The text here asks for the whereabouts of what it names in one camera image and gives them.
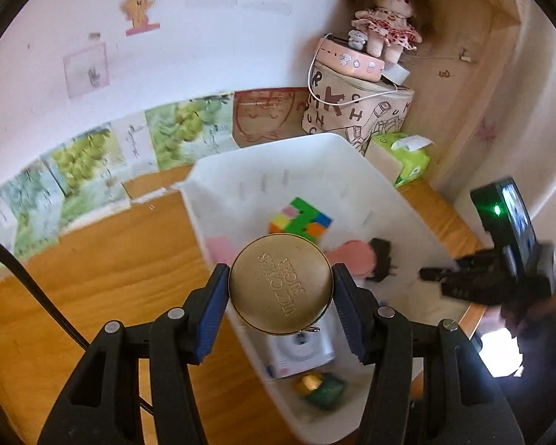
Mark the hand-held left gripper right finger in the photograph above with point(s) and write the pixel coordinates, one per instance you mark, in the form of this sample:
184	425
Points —
352	320

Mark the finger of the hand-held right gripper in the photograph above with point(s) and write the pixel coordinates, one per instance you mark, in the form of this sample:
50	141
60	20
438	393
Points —
433	273

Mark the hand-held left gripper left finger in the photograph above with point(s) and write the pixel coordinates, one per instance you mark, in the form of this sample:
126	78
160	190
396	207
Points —
211	315

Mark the black rounded case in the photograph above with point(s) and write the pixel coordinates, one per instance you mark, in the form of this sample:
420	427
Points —
381	262

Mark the white digital camera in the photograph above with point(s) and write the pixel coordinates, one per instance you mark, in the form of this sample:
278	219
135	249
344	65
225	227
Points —
301	354

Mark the pink hair roller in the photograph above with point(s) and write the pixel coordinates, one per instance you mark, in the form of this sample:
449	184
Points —
220	250

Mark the green perfume bottle gold cap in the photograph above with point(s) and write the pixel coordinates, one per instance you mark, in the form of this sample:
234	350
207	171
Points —
326	391

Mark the gold round tin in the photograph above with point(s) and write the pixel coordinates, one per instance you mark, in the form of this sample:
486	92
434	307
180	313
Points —
280	282

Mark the multicoloured puzzle cube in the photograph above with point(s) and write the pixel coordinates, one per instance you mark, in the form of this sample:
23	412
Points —
301	215

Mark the white plastic bin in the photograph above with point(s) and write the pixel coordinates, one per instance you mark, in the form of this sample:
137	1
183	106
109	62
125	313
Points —
315	167

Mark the person's right forearm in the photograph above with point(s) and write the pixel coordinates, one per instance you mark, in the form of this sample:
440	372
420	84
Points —
542	333

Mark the green tissue pack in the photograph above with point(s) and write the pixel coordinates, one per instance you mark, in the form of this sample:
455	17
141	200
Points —
412	167

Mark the pale floral curtain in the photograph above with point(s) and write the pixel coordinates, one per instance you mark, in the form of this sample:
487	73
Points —
514	125

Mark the printed fabric storage bag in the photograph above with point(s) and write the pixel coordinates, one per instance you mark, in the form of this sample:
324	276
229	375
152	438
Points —
352	111

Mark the row of grape picture cards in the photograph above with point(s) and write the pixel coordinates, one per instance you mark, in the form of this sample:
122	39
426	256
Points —
83	162

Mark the small white device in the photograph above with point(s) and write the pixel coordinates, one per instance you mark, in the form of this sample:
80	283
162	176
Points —
395	73

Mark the brown picture card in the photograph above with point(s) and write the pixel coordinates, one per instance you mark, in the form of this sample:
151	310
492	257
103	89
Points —
264	116

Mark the pink round box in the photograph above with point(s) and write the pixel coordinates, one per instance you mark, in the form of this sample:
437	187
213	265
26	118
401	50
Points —
347	62

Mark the rag doll in floral dress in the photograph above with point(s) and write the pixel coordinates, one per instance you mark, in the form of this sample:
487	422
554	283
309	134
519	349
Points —
389	23

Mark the small white bear toy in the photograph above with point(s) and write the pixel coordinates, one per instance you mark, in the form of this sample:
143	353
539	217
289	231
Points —
356	41

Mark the yellow duck sticker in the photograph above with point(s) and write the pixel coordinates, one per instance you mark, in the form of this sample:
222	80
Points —
136	9

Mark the wall hook with white clip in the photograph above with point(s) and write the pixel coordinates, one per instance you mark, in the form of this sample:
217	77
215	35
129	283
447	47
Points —
465	55

